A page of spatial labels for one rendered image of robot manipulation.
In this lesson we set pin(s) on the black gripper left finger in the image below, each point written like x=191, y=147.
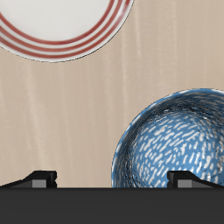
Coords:
x=42, y=177

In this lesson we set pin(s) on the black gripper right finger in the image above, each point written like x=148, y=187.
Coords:
x=182, y=177

